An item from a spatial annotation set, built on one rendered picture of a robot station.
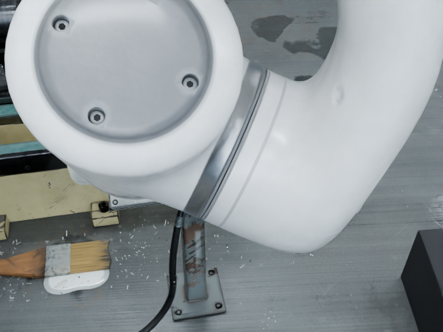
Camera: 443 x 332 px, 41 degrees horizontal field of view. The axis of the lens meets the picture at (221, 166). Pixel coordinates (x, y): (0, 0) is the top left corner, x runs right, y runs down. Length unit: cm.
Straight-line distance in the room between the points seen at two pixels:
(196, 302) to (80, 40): 61
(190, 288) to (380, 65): 59
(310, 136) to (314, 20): 110
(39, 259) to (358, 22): 71
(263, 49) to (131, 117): 103
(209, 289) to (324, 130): 59
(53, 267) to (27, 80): 65
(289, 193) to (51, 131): 10
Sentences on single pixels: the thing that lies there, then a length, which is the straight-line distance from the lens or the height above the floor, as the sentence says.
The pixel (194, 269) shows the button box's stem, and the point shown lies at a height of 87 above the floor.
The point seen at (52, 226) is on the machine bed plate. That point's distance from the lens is 91.
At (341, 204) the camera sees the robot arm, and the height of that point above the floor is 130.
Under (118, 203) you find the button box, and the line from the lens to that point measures 58.
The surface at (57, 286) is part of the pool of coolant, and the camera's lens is 84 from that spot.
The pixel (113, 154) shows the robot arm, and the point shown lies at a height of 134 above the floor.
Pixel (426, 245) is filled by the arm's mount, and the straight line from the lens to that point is 77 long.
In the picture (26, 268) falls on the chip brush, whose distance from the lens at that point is 86.
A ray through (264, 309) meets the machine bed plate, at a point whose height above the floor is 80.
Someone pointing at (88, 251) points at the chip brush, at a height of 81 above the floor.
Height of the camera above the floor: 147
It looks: 45 degrees down
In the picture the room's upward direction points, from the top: straight up
